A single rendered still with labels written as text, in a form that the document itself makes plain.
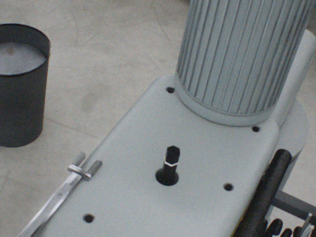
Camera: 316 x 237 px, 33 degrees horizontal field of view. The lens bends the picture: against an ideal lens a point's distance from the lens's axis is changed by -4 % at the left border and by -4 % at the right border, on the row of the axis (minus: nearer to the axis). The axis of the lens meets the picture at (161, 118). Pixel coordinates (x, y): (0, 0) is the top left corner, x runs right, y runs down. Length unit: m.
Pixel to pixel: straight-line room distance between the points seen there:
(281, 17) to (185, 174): 0.29
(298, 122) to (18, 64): 2.02
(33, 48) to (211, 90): 2.46
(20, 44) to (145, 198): 2.59
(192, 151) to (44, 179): 2.39
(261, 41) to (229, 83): 0.10
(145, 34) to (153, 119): 3.44
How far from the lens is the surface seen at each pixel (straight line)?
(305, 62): 1.45
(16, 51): 3.30
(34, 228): 0.78
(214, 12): 0.84
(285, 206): 1.23
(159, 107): 0.96
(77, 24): 4.40
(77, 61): 4.02
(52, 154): 3.37
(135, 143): 0.90
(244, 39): 0.85
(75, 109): 3.65
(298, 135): 1.50
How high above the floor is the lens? 2.54
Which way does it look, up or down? 44 degrees down
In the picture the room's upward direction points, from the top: 12 degrees clockwise
